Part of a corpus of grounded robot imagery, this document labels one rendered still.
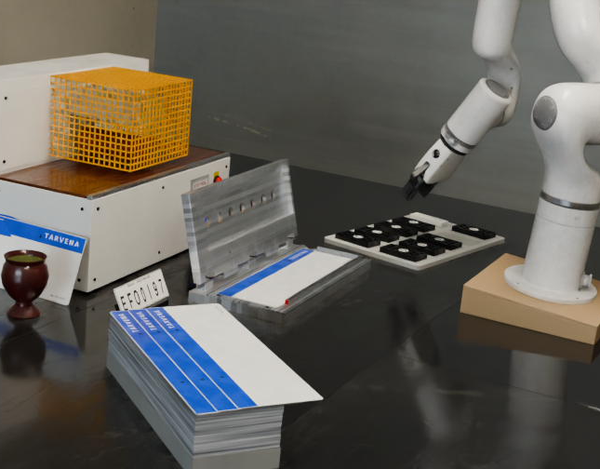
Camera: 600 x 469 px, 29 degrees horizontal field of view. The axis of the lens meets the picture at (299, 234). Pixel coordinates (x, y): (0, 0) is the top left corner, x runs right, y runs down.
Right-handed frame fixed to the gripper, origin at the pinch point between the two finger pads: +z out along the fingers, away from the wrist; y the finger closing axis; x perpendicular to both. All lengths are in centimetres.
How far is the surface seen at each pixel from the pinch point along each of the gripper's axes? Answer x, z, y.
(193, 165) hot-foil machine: 27, 12, -45
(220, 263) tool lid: 0, 11, -59
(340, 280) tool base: -13.1, 6.7, -37.5
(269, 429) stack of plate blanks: -46, -19, -110
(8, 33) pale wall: 175, 105, 43
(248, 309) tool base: -13, 8, -65
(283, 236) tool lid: 5.7, 14.9, -31.8
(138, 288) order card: 1, 13, -80
